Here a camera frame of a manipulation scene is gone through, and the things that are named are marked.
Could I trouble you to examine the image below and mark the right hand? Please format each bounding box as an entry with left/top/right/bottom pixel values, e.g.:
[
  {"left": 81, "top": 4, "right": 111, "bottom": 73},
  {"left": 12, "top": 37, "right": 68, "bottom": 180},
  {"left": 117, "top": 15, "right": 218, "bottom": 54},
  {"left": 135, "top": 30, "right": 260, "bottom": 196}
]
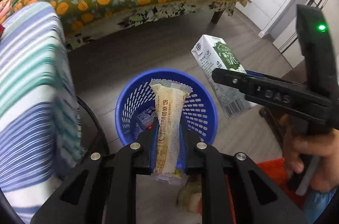
[{"left": 279, "top": 114, "right": 338, "bottom": 192}]

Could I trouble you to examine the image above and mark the blue striped table cloth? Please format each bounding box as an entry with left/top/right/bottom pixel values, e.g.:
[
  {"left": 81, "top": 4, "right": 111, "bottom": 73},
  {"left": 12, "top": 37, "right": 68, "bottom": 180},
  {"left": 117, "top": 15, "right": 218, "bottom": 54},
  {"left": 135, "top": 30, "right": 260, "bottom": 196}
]
[{"left": 1, "top": 2, "right": 83, "bottom": 223}]

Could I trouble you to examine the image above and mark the beige bread wrapper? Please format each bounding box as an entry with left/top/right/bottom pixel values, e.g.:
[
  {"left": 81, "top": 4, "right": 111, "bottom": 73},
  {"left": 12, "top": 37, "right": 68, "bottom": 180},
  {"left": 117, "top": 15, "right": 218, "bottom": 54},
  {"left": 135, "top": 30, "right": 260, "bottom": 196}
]
[{"left": 150, "top": 79, "right": 192, "bottom": 186}]

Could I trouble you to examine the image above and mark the red snack wrapper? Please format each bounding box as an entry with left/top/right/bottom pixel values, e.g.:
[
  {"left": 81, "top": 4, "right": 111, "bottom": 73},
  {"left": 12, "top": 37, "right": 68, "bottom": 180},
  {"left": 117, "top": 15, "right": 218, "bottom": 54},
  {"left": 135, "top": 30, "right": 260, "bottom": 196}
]
[{"left": 0, "top": 24, "right": 5, "bottom": 37}]

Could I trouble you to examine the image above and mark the white green milk carton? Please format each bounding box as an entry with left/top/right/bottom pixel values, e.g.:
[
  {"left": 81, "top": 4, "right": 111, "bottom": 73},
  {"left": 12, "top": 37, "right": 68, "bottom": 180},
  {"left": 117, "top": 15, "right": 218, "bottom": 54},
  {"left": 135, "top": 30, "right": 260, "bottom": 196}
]
[{"left": 191, "top": 35, "right": 257, "bottom": 119}]

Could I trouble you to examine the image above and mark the blue plastic trash basket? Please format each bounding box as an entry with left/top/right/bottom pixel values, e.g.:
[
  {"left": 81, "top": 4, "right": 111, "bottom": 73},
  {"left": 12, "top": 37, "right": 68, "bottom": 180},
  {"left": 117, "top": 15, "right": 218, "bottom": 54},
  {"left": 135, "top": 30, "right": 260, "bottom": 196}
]
[{"left": 115, "top": 69, "right": 218, "bottom": 146}]

